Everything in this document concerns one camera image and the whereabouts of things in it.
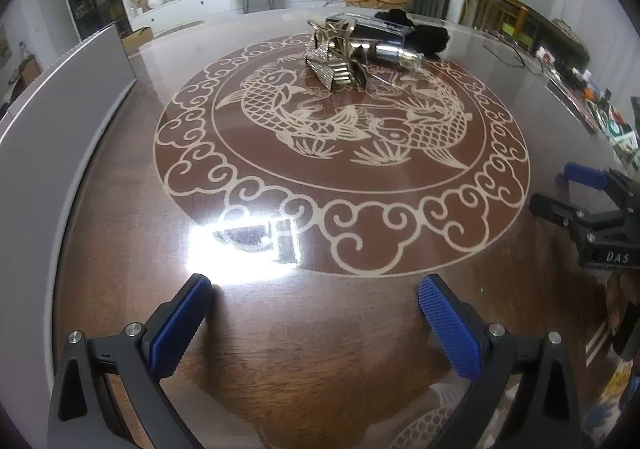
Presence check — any brown cardboard box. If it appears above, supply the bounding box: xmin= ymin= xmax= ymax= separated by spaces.
xmin=121 ymin=26 xmax=154 ymax=55

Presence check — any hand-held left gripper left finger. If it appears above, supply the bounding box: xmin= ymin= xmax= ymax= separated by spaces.
xmin=47 ymin=274 xmax=214 ymax=449

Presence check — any silver metal excavator model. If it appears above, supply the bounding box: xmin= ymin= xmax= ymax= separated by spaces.
xmin=304 ymin=19 xmax=374 ymax=91

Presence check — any silver cylindrical bottle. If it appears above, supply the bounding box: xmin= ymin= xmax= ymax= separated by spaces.
xmin=371 ymin=42 xmax=427 ymax=73

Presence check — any dark wooden sideboard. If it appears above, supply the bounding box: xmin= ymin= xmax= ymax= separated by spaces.
xmin=525 ymin=6 xmax=592 ymax=61

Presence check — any thin black cable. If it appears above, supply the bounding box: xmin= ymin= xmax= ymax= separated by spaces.
xmin=482 ymin=29 xmax=547 ymax=75

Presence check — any white television cabinet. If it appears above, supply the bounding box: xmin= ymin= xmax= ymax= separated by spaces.
xmin=127 ymin=0 xmax=337 ymax=31

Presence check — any cluttered side table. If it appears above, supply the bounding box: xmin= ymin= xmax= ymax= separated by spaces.
xmin=535 ymin=44 xmax=640 ymax=166

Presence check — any person's right hand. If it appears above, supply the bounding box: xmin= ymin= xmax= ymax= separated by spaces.
xmin=606 ymin=273 xmax=640 ymax=316

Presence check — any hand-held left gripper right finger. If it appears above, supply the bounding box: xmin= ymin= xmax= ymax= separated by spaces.
xmin=419 ymin=274 xmax=583 ymax=449

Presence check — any brown wooden desktop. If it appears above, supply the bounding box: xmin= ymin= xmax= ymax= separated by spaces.
xmin=50 ymin=12 xmax=640 ymax=449

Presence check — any white curved panel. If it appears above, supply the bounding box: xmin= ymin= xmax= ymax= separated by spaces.
xmin=0 ymin=24 xmax=139 ymax=430

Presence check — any black cloth pouch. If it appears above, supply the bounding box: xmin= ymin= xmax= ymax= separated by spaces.
xmin=375 ymin=8 xmax=449 ymax=56

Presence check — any black cardboard box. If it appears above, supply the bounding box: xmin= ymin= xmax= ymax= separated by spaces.
xmin=324 ymin=13 xmax=417 ymax=41

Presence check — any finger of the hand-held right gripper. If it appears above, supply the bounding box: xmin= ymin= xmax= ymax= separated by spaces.
xmin=564 ymin=162 xmax=640 ymax=211
xmin=530 ymin=192 xmax=589 ymax=233

